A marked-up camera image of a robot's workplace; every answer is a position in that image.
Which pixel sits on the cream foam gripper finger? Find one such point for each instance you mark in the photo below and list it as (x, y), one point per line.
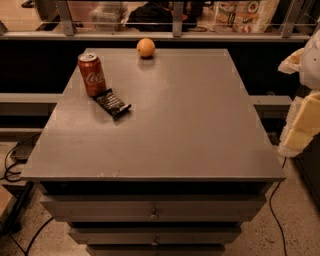
(302, 124)
(292, 63)

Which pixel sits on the orange fruit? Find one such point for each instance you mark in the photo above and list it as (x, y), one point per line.
(145, 47)

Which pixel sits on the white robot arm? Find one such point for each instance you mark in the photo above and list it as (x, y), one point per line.
(309, 74)

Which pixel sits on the printed plastic bag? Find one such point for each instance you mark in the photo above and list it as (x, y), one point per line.
(243, 16)

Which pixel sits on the grey drawer cabinet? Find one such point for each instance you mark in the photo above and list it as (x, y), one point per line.
(191, 146)

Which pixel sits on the black bag behind railing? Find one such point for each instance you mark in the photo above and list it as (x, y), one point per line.
(160, 16)

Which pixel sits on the top drawer knob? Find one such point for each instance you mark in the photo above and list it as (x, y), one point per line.
(153, 215)

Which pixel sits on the drawer knob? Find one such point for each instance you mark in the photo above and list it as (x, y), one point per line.
(155, 241)
(153, 215)

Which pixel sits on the black snack bar wrapper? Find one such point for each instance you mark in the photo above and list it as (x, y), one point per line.
(113, 105)

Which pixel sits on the red cola can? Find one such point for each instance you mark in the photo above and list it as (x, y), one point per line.
(92, 73)

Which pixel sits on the metal railing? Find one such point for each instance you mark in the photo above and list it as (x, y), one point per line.
(105, 20)

